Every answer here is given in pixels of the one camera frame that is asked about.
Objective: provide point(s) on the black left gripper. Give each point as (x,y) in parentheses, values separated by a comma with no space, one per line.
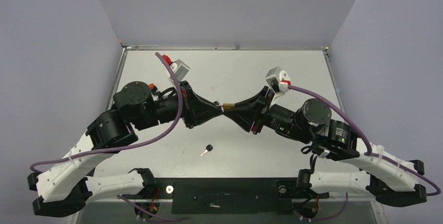
(198,109)

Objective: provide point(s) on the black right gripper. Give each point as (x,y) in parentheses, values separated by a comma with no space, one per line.
(261,111)

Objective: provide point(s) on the small brass padlock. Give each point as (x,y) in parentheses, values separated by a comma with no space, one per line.
(225,106)

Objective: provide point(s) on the black-headed key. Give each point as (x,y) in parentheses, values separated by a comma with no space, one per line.
(208,148)

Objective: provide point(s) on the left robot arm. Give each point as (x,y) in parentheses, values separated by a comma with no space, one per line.
(67,187)

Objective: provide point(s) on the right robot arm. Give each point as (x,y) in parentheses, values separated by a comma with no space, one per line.
(391,181)

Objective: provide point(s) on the orange and black padlock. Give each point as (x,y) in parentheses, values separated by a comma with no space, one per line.
(152,86)

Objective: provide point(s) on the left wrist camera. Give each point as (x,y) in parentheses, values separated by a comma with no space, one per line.
(179,68)

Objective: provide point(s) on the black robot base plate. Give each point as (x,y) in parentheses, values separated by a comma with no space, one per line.
(234,195)

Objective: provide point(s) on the key on base plate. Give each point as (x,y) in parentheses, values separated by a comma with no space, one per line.
(210,205)

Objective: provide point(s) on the aluminium table edge rail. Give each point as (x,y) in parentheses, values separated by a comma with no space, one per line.
(223,48)

